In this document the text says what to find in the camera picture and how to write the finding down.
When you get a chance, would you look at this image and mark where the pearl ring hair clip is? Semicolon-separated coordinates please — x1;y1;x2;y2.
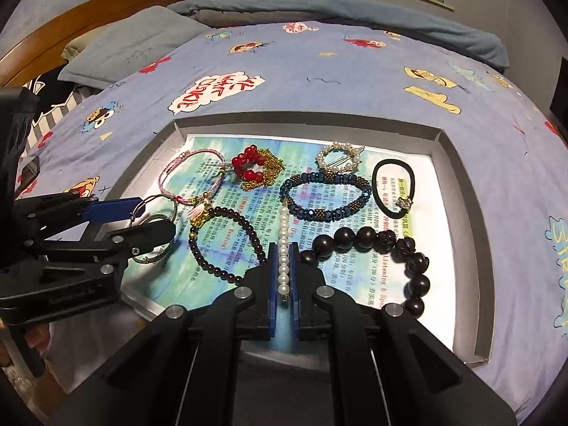
315;141;365;171

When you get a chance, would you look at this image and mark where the cartoon printed blanket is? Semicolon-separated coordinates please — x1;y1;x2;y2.
0;18;568;426

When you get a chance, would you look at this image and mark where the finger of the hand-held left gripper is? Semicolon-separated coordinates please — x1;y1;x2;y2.
30;219;177;272
13;194;146;239

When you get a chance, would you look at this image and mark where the pink cord bracelet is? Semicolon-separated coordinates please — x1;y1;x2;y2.
156;148;227;227

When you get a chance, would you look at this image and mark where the red bead gold chain ornament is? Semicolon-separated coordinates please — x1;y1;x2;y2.
231;144;285;191

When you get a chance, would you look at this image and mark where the beige pillow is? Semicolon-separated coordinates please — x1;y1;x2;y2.
60;31;103;63

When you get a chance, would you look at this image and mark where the blue bead bracelet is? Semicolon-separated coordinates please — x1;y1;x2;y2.
279;170;372;223

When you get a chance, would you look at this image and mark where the printed paper sheet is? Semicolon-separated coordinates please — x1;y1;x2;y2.
129;132;460;356

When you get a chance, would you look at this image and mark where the large black bead bracelet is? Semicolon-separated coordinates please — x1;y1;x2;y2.
299;225;432;320

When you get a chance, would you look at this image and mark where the silver wire bangle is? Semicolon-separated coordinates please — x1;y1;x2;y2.
129;195;178;263

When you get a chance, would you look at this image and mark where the wooden headboard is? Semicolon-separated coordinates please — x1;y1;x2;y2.
0;0;185;87

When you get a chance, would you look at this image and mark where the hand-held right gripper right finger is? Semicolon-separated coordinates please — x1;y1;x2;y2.
288;242;518;426

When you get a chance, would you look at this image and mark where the black hair tie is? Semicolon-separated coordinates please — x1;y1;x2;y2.
372;157;417;220

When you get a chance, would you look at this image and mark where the striped cloth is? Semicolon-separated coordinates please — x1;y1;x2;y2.
18;84;105;196

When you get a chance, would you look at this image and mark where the grey cardboard tray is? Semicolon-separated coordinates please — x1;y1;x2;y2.
113;111;495;365

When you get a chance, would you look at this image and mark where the person's left hand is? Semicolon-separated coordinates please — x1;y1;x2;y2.
24;317;53;358

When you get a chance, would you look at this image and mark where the white pearl strand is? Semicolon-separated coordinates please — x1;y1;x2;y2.
276;202;291;302

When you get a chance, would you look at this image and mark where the grey folded blanket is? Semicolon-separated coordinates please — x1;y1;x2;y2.
191;9;289;27

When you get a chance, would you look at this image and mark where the grey-green pillow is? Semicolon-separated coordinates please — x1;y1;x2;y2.
58;6;211;89

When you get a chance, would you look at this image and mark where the dark purple bead bracelet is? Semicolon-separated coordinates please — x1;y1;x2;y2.
189;205;269;285

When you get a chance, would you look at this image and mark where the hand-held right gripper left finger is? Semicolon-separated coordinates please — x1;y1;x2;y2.
49;242;281;426

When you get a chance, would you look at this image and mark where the black printed cloth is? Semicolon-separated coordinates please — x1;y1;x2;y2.
27;66;83;107

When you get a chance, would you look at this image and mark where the blue folded duvet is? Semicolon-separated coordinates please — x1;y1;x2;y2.
166;0;510;72

